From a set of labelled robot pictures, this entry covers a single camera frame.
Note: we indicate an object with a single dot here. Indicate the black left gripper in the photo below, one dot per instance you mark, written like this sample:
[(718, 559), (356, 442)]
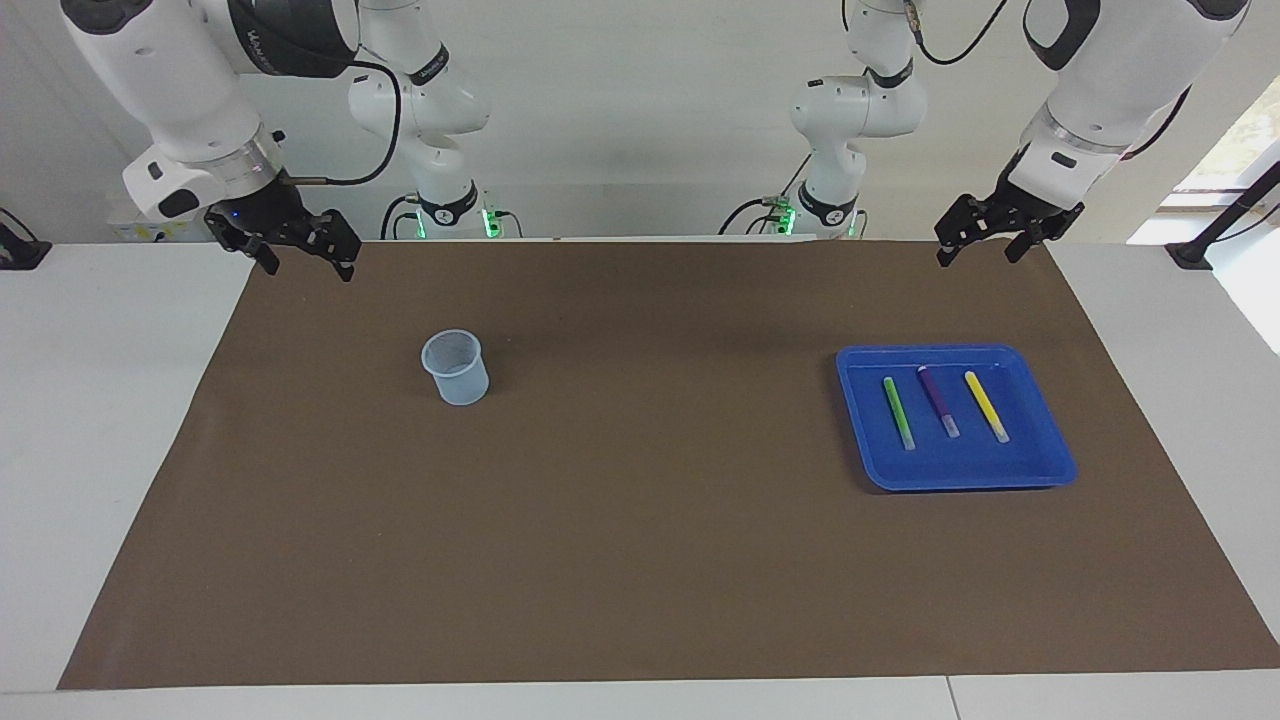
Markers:
[(1035, 200)]

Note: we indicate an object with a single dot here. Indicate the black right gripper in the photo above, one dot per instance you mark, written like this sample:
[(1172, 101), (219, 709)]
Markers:
[(265, 215)]

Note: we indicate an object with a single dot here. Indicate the yellow pen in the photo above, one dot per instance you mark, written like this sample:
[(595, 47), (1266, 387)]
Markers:
[(985, 405)]

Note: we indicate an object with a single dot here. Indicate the purple pen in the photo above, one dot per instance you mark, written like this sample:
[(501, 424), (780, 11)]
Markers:
[(937, 398)]

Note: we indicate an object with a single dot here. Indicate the green pen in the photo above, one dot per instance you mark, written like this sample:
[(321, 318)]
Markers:
[(898, 410)]

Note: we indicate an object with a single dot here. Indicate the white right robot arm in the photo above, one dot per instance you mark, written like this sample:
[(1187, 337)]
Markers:
[(180, 80)]

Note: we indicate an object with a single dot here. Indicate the black stand with pole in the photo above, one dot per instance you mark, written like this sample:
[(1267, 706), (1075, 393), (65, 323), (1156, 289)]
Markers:
[(1190, 252)]

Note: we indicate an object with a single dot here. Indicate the translucent plastic cup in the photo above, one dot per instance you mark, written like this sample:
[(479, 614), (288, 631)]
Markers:
[(460, 385)]

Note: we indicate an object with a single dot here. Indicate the blue plastic tray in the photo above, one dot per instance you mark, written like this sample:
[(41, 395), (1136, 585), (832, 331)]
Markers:
[(1000, 465)]

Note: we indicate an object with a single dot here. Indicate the black table clamp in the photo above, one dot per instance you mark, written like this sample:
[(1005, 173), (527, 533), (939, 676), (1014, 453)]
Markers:
[(20, 252)]

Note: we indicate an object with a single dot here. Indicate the brown table mat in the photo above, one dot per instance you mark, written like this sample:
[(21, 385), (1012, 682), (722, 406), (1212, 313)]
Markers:
[(640, 550)]

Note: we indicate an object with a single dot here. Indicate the white wall box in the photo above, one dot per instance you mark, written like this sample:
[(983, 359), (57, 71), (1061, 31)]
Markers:
[(150, 232)]

